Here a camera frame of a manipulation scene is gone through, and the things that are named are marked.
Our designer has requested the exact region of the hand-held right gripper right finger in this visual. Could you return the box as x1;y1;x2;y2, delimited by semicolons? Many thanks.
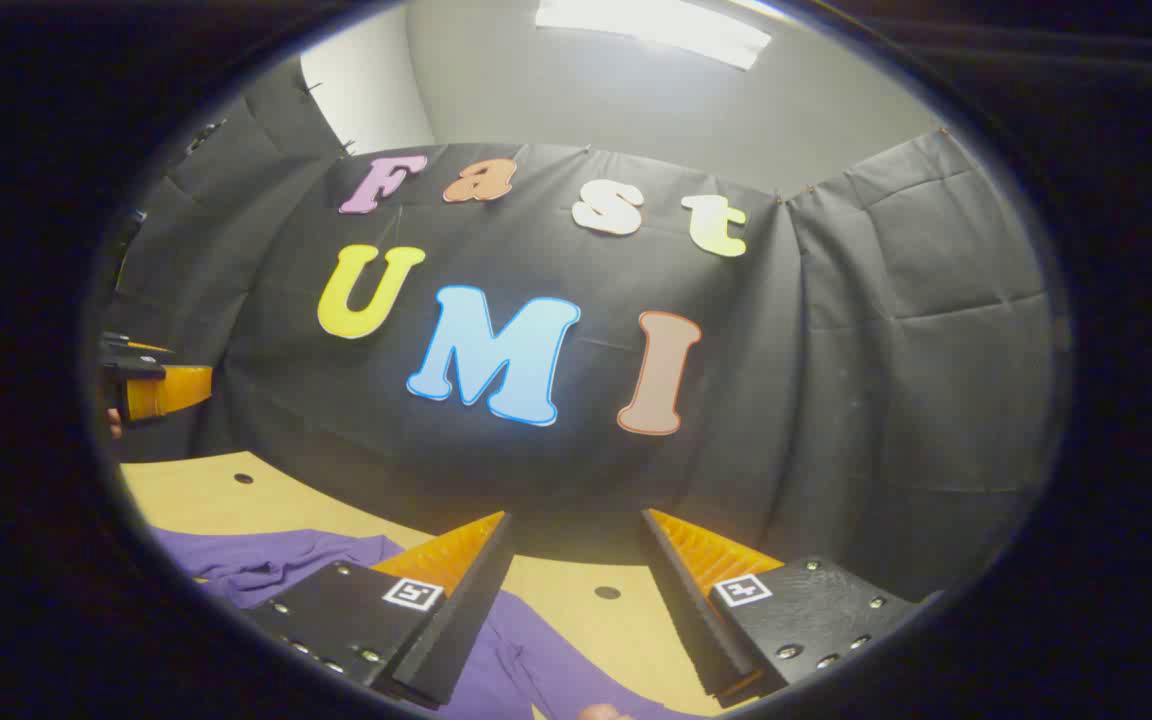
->
639;508;924;709

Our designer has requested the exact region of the black backdrop cloth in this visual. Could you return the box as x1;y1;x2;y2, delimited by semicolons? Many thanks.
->
101;55;1057;601

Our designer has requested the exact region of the purple knit garment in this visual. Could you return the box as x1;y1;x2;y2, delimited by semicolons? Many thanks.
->
151;528;707;720

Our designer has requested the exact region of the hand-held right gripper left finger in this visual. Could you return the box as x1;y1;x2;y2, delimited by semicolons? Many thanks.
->
236;510;518;711

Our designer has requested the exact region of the ceiling light panel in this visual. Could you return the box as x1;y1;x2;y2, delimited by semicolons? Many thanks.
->
534;0;773;71

